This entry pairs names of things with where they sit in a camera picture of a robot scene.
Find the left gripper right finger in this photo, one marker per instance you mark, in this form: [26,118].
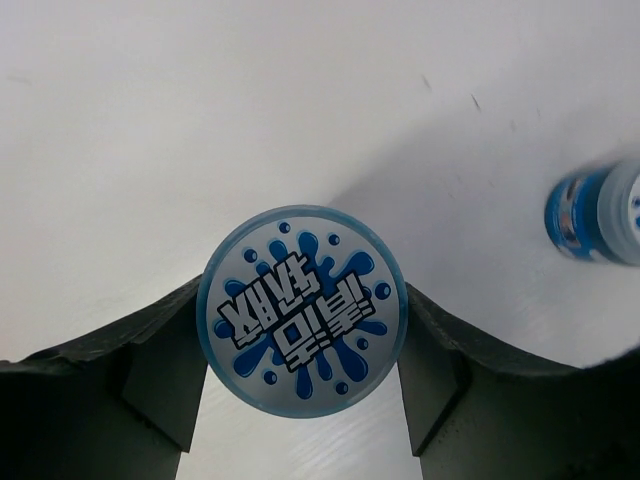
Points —
[479,408]

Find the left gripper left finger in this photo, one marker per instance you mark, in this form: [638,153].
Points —
[120,402]

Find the blue round tub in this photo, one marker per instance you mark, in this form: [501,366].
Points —
[592,214]
[302,311]

